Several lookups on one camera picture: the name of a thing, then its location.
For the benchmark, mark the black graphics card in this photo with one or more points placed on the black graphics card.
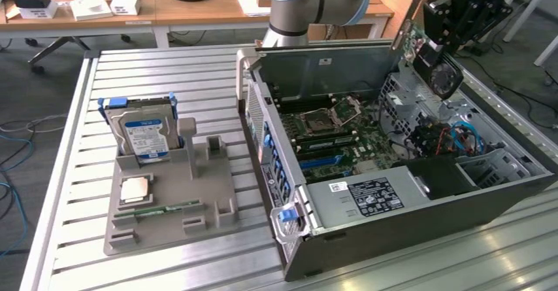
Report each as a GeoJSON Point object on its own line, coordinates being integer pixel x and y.
{"type": "Point", "coordinates": [443, 75]}

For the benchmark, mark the black power strip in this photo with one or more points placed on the black power strip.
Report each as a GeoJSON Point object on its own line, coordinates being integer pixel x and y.
{"type": "Point", "coordinates": [480, 47]}

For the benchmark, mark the silver CPU chip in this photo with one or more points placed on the silver CPU chip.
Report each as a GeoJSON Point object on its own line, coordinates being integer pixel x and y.
{"type": "Point", "coordinates": [135, 190]}

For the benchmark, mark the black open PC case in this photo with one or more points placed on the black open PC case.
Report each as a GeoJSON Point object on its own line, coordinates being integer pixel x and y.
{"type": "Point", "coordinates": [392, 232]}

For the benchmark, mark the green RAM stick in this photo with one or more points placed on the green RAM stick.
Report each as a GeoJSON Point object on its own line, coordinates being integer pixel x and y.
{"type": "Point", "coordinates": [168, 208]}

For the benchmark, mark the white box with label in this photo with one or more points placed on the white box with label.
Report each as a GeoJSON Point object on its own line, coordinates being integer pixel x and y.
{"type": "Point", "coordinates": [126, 5]}

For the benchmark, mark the green motherboard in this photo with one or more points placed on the green motherboard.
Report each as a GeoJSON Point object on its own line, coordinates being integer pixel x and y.
{"type": "Point", "coordinates": [362, 147]}

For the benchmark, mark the CPU socket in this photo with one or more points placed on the CPU socket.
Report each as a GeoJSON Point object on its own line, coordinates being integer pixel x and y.
{"type": "Point", "coordinates": [319, 121]}

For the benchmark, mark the metal socket cover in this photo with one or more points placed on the metal socket cover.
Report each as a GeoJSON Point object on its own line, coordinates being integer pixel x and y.
{"type": "Point", "coordinates": [347, 105]}

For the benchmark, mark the blue case latch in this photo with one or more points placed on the blue case latch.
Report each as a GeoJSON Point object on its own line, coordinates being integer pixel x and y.
{"type": "Point", "coordinates": [288, 214]}

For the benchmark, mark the white box with black lid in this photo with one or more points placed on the white box with black lid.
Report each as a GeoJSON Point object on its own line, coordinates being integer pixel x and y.
{"type": "Point", "coordinates": [39, 8]}

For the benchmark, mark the hard disk with blue bracket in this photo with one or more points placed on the hard disk with blue bracket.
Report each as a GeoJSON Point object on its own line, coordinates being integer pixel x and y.
{"type": "Point", "coordinates": [146, 130]}

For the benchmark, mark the white paper sheets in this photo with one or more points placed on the white paper sheets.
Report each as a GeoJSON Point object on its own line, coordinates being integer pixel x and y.
{"type": "Point", "coordinates": [255, 6]}

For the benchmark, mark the metal disk bay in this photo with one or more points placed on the metal disk bay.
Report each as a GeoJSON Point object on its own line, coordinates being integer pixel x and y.
{"type": "Point", "coordinates": [493, 170]}

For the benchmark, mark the grey parts rack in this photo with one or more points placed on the grey parts rack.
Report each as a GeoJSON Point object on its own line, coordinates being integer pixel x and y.
{"type": "Point", "coordinates": [175, 186]}

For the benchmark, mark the installed RAM stick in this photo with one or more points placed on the installed RAM stick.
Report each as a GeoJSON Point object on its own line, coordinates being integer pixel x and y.
{"type": "Point", "coordinates": [327, 143]}

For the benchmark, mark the blue expansion slot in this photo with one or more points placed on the blue expansion slot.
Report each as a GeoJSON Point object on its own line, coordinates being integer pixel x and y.
{"type": "Point", "coordinates": [322, 161]}

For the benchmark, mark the metal drive cage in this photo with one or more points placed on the metal drive cage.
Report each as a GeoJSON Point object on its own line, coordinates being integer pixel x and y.
{"type": "Point", "coordinates": [405, 104]}

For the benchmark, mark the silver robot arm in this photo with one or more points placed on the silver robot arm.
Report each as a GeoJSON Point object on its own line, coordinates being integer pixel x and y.
{"type": "Point", "coordinates": [296, 6]}

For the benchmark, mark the white flat box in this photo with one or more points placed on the white flat box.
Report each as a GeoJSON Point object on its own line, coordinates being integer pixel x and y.
{"type": "Point", "coordinates": [91, 8]}

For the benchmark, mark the white table frame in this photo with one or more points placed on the white table frame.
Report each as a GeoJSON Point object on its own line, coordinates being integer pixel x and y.
{"type": "Point", "coordinates": [532, 6]}

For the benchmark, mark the grey power supply unit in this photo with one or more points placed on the grey power supply unit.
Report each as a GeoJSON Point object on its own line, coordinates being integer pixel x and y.
{"type": "Point", "coordinates": [371, 196]}

